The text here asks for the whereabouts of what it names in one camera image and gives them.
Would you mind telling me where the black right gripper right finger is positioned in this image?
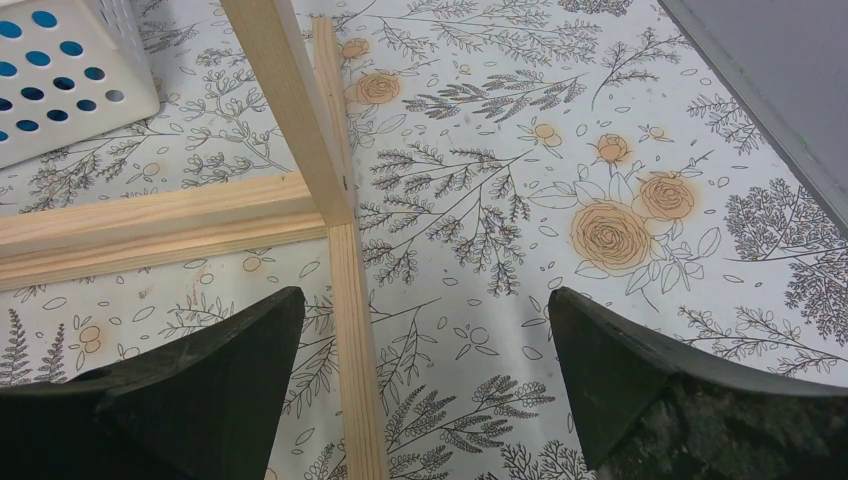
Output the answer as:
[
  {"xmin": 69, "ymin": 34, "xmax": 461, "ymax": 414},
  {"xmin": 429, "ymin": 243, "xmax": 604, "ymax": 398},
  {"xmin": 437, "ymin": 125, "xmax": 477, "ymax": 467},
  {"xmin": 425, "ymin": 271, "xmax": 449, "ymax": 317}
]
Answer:
[{"xmin": 548, "ymin": 287, "xmax": 847, "ymax": 479}]

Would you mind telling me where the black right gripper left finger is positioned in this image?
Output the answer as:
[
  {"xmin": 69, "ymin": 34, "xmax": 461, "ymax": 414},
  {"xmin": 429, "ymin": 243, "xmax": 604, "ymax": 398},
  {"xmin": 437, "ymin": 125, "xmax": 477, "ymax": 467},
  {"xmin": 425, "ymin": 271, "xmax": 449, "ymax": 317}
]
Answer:
[{"xmin": 1, "ymin": 286, "xmax": 305, "ymax": 479}]

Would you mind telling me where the white perforated back basket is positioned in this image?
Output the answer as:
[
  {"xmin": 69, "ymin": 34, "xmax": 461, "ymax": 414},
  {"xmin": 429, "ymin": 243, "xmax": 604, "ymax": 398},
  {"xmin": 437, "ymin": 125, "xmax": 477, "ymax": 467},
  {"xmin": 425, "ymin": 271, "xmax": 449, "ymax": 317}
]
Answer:
[{"xmin": 1, "ymin": 0, "xmax": 160, "ymax": 167}]

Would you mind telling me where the wooden rack frame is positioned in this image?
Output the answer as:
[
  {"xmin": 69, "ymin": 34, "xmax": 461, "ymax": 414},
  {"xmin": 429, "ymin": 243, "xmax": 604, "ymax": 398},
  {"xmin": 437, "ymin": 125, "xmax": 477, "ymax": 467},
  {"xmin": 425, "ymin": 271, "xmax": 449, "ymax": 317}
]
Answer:
[{"xmin": 1, "ymin": 1, "xmax": 388, "ymax": 479}]

